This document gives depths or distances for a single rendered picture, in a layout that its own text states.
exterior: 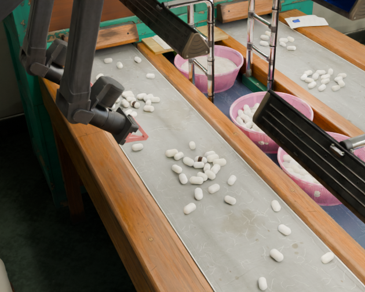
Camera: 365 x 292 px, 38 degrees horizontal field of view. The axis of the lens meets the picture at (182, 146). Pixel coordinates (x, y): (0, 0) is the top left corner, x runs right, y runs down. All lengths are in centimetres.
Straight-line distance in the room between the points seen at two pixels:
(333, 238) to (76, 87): 69
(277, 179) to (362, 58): 84
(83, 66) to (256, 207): 57
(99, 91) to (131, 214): 31
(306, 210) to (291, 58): 93
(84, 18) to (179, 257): 57
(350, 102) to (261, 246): 76
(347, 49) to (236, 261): 119
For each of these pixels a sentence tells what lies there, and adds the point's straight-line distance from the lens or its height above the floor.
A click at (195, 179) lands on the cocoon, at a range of 145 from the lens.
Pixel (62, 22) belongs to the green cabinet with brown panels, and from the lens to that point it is 215.
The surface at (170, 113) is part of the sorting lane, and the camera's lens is 177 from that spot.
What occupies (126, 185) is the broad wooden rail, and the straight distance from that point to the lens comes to 144.
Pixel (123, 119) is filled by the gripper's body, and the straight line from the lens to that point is 138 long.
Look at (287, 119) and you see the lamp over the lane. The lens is 108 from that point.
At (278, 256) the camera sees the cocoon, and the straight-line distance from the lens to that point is 125.
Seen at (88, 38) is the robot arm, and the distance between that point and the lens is 119.
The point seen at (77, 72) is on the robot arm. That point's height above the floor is 112.
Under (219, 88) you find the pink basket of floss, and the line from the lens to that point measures 204.
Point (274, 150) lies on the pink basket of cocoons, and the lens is 169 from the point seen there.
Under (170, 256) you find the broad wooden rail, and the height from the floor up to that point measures 76.
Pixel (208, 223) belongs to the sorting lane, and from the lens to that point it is 134.
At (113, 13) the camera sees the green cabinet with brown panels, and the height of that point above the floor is 90.
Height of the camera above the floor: 166
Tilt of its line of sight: 35 degrees down
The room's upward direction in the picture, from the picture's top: 2 degrees counter-clockwise
